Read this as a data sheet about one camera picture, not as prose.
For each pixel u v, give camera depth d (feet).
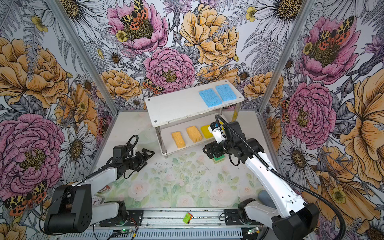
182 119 2.40
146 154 2.67
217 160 3.00
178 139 3.08
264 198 2.59
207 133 3.24
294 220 1.21
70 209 1.37
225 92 2.67
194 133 3.17
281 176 1.39
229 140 1.81
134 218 2.41
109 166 2.11
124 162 2.38
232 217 2.43
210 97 2.56
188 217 2.39
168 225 2.42
